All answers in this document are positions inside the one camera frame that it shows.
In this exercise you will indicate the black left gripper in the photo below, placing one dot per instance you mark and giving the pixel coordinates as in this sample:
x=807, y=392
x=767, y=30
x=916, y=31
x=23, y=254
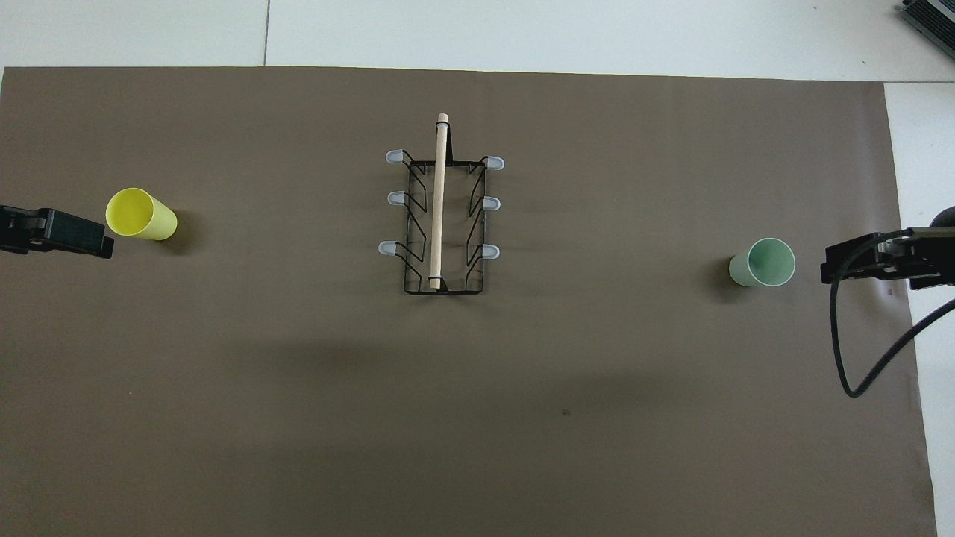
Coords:
x=19, y=227

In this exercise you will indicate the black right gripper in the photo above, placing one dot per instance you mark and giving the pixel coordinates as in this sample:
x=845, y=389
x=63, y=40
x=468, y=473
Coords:
x=929, y=257

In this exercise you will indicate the yellow plastic cup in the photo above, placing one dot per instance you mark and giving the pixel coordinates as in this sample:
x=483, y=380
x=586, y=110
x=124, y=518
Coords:
x=138, y=215

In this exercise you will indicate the pale green plastic cup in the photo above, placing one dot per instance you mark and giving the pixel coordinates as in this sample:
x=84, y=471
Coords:
x=768, y=262

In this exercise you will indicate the dark grey ribbed device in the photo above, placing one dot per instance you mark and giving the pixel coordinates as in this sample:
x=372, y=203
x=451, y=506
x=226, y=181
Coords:
x=932, y=16

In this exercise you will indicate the brown table mat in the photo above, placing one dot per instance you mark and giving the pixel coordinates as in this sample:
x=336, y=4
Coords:
x=298, y=388

